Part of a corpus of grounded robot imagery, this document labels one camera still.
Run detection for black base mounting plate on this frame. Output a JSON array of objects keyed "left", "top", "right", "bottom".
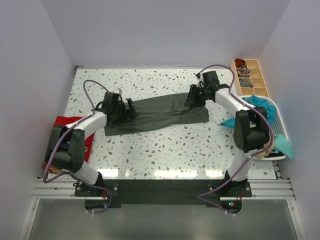
[{"left": 73, "top": 179, "right": 252, "bottom": 208}]

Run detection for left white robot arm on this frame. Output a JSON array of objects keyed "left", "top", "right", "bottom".
[{"left": 42, "top": 92, "right": 138, "bottom": 196}]

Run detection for wooden compartment organizer box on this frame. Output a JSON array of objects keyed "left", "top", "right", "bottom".
[{"left": 230, "top": 58, "right": 270, "bottom": 98}]

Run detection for dark grey t shirt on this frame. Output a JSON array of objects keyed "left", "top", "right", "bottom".
[{"left": 104, "top": 92, "right": 209, "bottom": 136}]

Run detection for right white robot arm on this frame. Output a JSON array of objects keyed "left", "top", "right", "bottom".
[{"left": 184, "top": 71, "right": 273, "bottom": 197}]

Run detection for teal t shirt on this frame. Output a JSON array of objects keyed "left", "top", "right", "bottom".
[{"left": 220, "top": 94, "right": 295, "bottom": 160}]

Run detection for beige t shirt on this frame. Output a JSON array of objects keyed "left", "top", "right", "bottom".
[{"left": 254, "top": 139, "right": 276, "bottom": 160}]

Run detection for grey rolled socks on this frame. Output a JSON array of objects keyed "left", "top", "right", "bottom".
[{"left": 239, "top": 78, "right": 253, "bottom": 88}]

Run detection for aluminium rail frame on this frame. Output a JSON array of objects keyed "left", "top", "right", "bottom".
[{"left": 18, "top": 176, "right": 82, "bottom": 240}]

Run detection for white perforated laundry basket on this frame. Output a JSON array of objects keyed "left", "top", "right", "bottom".
[{"left": 237, "top": 96, "right": 291, "bottom": 161}]

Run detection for red black rolled socks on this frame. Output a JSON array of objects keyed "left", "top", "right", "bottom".
[{"left": 234, "top": 58, "right": 248, "bottom": 68}]

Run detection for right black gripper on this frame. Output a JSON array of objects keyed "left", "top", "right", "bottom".
[{"left": 184, "top": 84, "right": 208, "bottom": 108}]

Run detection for patterned rolled socks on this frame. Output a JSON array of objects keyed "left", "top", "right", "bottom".
[{"left": 237, "top": 67, "right": 251, "bottom": 78}]

